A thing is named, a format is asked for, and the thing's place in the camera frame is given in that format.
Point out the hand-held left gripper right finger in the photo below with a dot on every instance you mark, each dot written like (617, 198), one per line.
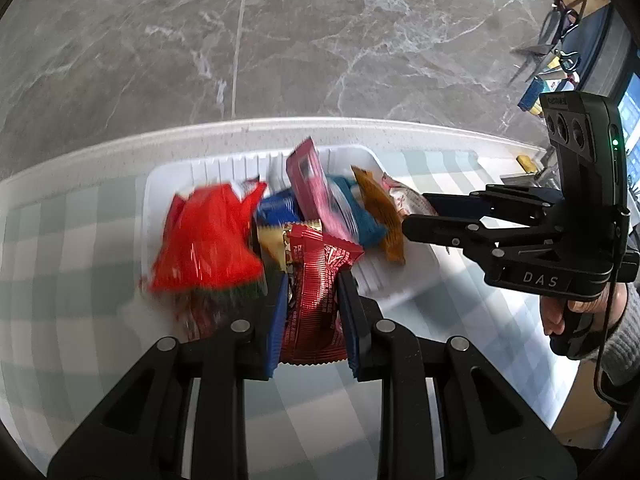
(350, 330)

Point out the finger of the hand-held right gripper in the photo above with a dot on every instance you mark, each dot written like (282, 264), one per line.
(440, 230)
(460, 204)

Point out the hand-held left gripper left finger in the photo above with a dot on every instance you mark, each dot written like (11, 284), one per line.
(277, 330)

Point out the white red snack packet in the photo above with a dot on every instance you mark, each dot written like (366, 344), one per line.
(407, 200)

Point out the dark red snack packet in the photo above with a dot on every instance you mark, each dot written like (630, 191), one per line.
(315, 295)

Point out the white plastic tray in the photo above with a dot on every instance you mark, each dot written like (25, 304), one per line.
(400, 275)

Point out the orange snack packet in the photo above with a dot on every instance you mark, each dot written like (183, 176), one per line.
(382, 205)

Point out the light blue snack packet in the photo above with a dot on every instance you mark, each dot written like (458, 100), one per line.
(360, 220)

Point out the bright red snack bag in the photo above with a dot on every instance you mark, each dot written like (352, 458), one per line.
(210, 240)

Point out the person's right forearm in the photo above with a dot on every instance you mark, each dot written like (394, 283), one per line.
(625, 350)

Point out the person's right hand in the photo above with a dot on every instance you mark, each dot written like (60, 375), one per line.
(552, 317)

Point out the yellow sponge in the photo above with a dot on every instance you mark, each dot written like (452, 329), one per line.
(527, 162)

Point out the gold snack packet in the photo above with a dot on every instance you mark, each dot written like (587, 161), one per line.
(272, 242)

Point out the dark blue snack packet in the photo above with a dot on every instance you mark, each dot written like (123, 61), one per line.
(277, 207)

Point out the pink snack packet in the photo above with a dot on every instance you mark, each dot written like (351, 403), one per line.
(310, 185)

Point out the kitchen scissors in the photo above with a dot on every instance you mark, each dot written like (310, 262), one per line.
(542, 45)

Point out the green white checked tablecloth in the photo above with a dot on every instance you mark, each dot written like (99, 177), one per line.
(75, 270)

